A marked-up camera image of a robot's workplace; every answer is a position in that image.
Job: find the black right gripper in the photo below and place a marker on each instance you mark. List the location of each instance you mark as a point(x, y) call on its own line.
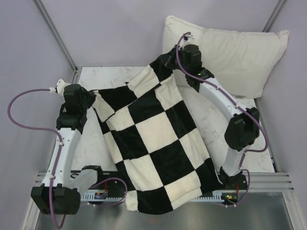
point(181, 50)

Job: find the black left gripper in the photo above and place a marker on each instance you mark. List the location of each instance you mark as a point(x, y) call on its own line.
point(91, 97)

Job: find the black white checkered pillowcase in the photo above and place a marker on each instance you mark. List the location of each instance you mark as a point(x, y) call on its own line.
point(154, 141)

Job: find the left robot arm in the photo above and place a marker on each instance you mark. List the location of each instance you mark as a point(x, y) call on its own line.
point(60, 194)

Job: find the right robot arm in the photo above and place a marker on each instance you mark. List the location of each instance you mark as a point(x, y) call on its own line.
point(242, 129)

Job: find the large white pillow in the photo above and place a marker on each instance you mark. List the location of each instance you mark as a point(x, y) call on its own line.
point(241, 61)

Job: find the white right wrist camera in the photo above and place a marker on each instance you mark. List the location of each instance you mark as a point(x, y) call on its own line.
point(188, 37)

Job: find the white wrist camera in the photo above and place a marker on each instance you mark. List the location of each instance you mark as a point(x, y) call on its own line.
point(60, 87)
point(188, 37)

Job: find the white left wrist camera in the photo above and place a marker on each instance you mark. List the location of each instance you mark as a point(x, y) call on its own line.
point(60, 87)

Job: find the aluminium frame post left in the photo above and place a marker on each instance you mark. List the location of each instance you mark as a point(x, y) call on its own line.
point(46, 17)

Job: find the aluminium frame post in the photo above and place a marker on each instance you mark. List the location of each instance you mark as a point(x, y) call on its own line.
point(274, 15)
point(46, 17)

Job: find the aluminium frame post right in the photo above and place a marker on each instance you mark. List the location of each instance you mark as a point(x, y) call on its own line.
point(274, 15)

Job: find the white slotted cable duct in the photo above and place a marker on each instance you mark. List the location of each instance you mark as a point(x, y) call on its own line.
point(216, 196)

